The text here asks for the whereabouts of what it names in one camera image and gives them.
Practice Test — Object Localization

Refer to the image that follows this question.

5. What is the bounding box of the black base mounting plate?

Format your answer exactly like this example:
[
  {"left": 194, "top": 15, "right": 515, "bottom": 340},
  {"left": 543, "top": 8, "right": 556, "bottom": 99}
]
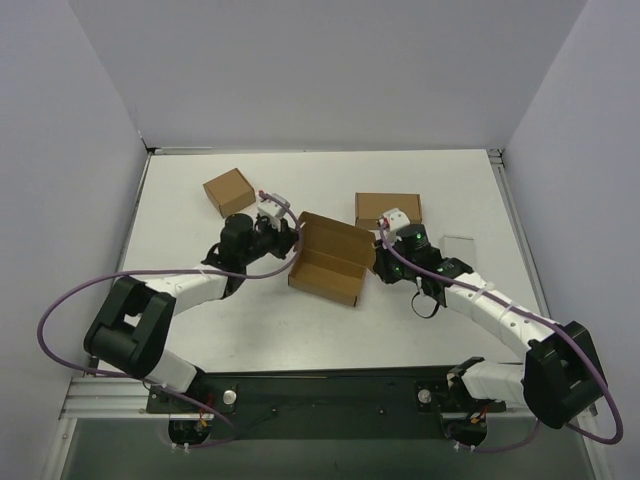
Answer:
[{"left": 146, "top": 366, "right": 506, "bottom": 447}]

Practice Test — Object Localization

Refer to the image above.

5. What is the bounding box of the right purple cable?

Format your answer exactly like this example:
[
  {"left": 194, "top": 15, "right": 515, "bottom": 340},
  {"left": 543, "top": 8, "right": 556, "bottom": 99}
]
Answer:
[{"left": 378, "top": 222, "right": 624, "bottom": 454}]

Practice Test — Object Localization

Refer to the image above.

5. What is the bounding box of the small white flat box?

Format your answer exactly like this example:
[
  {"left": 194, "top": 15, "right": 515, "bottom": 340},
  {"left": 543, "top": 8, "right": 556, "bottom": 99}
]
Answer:
[{"left": 440, "top": 235, "right": 477, "bottom": 267}]

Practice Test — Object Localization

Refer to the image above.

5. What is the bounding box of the small square cardboard box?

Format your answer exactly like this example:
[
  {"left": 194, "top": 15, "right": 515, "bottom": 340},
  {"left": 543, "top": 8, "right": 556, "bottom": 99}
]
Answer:
[{"left": 203, "top": 168, "right": 256, "bottom": 218}]

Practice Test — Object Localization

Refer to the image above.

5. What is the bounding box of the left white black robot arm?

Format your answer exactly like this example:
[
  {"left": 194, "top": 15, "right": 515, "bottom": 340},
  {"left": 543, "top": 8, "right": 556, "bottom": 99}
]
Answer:
[{"left": 84, "top": 213, "right": 300, "bottom": 412}]

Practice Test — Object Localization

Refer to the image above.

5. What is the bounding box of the rectangular closed cardboard box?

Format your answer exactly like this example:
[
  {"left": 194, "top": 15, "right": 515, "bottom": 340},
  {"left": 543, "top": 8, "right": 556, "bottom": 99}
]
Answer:
[{"left": 354, "top": 192, "right": 423, "bottom": 230}]

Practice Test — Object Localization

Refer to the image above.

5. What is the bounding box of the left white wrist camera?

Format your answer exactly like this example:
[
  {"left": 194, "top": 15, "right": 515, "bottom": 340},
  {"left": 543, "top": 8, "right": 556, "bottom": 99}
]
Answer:
[{"left": 257, "top": 190, "right": 290, "bottom": 231}]

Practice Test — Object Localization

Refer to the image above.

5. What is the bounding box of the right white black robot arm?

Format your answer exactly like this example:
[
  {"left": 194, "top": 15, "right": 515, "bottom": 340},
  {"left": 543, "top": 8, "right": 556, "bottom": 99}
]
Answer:
[{"left": 374, "top": 223, "right": 604, "bottom": 429}]

